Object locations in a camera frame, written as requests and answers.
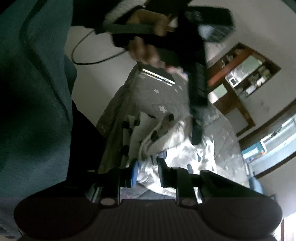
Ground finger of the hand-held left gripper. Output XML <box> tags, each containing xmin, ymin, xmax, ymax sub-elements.
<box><xmin>190</xmin><ymin>106</ymin><xmax>205</xmax><ymax>146</ymax></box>

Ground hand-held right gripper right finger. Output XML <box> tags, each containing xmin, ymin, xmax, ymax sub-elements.
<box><xmin>157</xmin><ymin>158</ymin><xmax>210</xmax><ymax>205</ymax></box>

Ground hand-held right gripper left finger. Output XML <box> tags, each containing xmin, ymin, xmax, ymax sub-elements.
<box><xmin>88</xmin><ymin>160</ymin><xmax>140</xmax><ymax>207</ymax></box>

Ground white polka dot pants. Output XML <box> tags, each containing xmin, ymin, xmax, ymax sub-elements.
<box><xmin>120</xmin><ymin>111</ymin><xmax>219</xmax><ymax>200</ymax></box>

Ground person's left forearm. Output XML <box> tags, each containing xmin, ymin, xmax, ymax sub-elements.
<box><xmin>71</xmin><ymin>0</ymin><xmax>190</xmax><ymax>31</ymax></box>

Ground person's left hand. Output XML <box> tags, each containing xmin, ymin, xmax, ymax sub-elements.
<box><xmin>128</xmin><ymin>10</ymin><xmax>179</xmax><ymax>70</ymax></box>

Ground dark wooden cabinet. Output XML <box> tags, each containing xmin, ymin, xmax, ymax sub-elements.
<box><xmin>206</xmin><ymin>42</ymin><xmax>282</xmax><ymax>138</ymax></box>

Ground blue and white cabinet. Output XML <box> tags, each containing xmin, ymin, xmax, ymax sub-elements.
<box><xmin>240</xmin><ymin>116</ymin><xmax>296</xmax><ymax>179</ymax></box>

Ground person's teal jacket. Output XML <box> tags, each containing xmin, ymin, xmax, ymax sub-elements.
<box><xmin>0</xmin><ymin>0</ymin><xmax>78</xmax><ymax>233</ymax></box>

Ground black cable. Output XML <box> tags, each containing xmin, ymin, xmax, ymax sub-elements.
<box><xmin>71</xmin><ymin>28</ymin><xmax>128</xmax><ymax>66</ymax></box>

